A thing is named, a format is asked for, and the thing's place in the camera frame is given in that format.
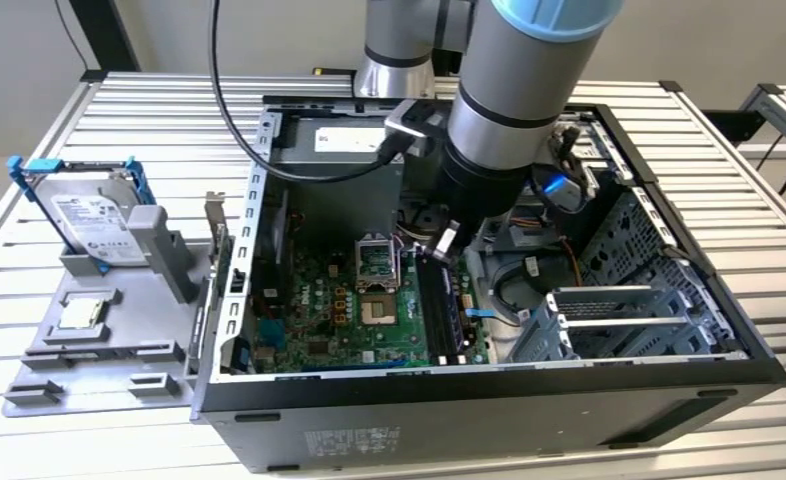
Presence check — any hard disk in blue carrier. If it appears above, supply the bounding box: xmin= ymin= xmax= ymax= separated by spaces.
xmin=8 ymin=154 xmax=160 ymax=275

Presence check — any short black camera cable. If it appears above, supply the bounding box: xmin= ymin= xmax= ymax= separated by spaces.
xmin=545 ymin=123 xmax=584 ymax=174

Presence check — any CPU socket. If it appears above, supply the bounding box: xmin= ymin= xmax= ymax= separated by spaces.
xmin=357 ymin=292 xmax=404 ymax=326

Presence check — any silver box wrist camera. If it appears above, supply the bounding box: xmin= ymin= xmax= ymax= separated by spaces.
xmin=383 ymin=98 xmax=448 ymax=158

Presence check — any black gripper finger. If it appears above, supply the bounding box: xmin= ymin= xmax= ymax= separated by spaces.
xmin=425 ymin=222 xmax=452 ymax=265
xmin=439 ymin=219 xmax=465 ymax=264

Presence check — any green motherboard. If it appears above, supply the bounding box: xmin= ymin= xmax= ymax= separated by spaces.
xmin=249 ymin=239 xmax=495 ymax=375

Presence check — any orange wire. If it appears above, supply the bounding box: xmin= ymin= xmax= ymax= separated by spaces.
xmin=551 ymin=234 xmax=584 ymax=290

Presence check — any grey power supply unit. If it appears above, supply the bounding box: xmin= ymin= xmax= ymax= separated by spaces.
xmin=272 ymin=117 xmax=407 ymax=241

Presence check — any black open PC case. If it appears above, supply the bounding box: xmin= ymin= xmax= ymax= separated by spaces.
xmin=188 ymin=94 xmax=786 ymax=475

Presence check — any black looped data wire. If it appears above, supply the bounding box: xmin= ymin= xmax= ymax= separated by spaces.
xmin=489 ymin=257 xmax=548 ymax=329

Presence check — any black RAM slot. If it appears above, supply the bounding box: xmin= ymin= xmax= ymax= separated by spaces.
xmin=415 ymin=245 xmax=448 ymax=366
xmin=441 ymin=259 xmax=472 ymax=366
xmin=432 ymin=262 xmax=464 ymax=366
xmin=424 ymin=259 xmax=456 ymax=366

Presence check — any thick black camera cable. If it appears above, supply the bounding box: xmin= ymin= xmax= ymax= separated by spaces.
xmin=205 ymin=0 xmax=411 ymax=184

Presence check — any metal socket cover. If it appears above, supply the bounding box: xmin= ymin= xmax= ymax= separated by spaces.
xmin=353 ymin=232 xmax=400 ymax=295

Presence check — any thin wire locking lever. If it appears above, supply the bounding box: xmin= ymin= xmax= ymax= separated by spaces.
xmin=392 ymin=234 xmax=408 ymax=291

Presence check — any black upright post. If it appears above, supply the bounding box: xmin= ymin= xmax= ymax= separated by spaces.
xmin=68 ymin=0 xmax=141 ymax=81

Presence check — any grey plastic parts rack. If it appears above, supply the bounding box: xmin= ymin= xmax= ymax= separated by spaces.
xmin=1 ymin=204 xmax=233 ymax=419

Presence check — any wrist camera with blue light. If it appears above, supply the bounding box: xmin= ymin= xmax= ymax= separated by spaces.
xmin=529 ymin=168 xmax=592 ymax=215

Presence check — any silver CPU chip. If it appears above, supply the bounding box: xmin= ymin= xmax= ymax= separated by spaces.
xmin=57 ymin=298 xmax=108 ymax=329

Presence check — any white wire bundle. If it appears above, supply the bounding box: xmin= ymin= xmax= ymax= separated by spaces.
xmin=395 ymin=222 xmax=435 ymax=246

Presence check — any graphics card with silver bracket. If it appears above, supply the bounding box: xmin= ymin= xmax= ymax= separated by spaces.
xmin=188 ymin=189 xmax=235 ymax=376

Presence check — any black round case fan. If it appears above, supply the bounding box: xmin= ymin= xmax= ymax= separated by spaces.
xmin=397 ymin=198 xmax=448 ymax=237

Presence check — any grey metal disk bay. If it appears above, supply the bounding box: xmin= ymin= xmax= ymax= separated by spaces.
xmin=508 ymin=284 xmax=747 ymax=364

